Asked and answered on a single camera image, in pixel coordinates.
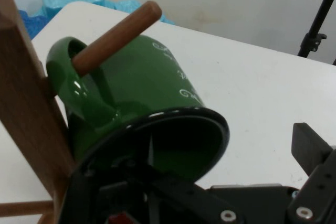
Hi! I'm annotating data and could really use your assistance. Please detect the brown wooden mug tree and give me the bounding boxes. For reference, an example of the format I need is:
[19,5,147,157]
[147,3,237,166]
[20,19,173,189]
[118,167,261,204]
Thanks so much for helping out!
[0,0,162,224]

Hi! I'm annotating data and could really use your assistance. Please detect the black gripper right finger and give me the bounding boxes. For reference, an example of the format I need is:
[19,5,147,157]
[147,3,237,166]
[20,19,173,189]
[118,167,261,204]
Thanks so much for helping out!
[287,122,336,224]

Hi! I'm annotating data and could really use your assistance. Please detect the green enamel mug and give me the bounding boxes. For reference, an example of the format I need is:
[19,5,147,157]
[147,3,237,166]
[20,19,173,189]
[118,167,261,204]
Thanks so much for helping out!
[46,35,230,183]

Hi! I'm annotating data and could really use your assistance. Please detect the dark blue foam mat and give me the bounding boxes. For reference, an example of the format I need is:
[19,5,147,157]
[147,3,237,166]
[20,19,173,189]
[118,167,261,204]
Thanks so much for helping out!
[17,9,46,40]

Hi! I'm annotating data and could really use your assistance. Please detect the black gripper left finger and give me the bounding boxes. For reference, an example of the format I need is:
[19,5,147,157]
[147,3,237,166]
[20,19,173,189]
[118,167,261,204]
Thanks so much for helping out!
[59,154,246,224]

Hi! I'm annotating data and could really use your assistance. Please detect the black tripod stand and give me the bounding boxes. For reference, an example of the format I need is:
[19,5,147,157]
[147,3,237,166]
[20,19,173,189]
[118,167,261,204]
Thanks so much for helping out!
[297,0,336,66]

